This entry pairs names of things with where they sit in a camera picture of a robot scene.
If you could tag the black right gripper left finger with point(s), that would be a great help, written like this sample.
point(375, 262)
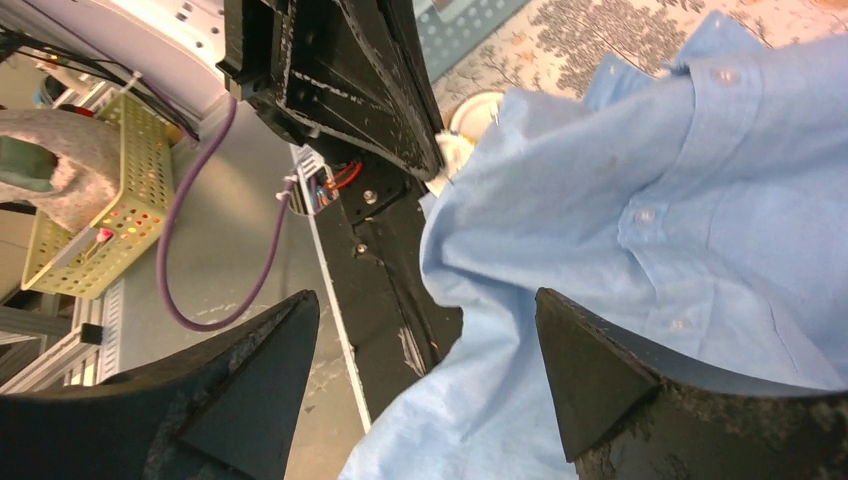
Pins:
point(224, 408)

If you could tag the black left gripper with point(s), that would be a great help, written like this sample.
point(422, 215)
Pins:
point(353, 70)

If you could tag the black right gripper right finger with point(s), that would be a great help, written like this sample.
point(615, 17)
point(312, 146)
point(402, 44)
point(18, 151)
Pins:
point(629, 408)

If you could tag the light blue button shirt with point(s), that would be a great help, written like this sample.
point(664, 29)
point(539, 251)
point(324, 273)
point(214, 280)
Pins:
point(705, 210)

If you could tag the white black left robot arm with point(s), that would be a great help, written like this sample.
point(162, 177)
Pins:
point(175, 45)

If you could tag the light blue plastic basket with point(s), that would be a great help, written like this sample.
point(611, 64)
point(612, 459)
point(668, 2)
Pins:
point(448, 30)

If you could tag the floral patterned table mat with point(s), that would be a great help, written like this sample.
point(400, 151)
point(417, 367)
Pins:
point(556, 46)

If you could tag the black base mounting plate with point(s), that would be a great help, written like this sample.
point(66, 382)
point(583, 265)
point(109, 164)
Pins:
point(370, 239)

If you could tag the yellow-green perforated basket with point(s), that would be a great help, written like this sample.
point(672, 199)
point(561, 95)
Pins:
point(85, 264)

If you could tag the grey fuzzy cloth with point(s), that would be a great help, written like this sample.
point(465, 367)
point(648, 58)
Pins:
point(65, 164)

